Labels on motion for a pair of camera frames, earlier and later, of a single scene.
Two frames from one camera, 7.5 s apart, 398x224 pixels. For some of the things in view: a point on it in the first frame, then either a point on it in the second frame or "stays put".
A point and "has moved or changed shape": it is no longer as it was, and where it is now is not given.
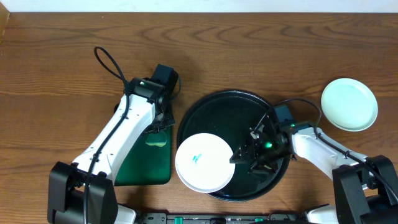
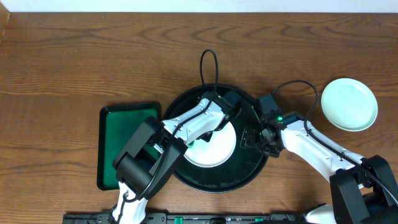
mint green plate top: x=349 y=104 stays put
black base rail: x=283 y=218 stays put
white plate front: x=203 y=163 has moved or changed shape
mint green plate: x=337 y=112 stays put
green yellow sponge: x=158 y=139 has moved or changed shape
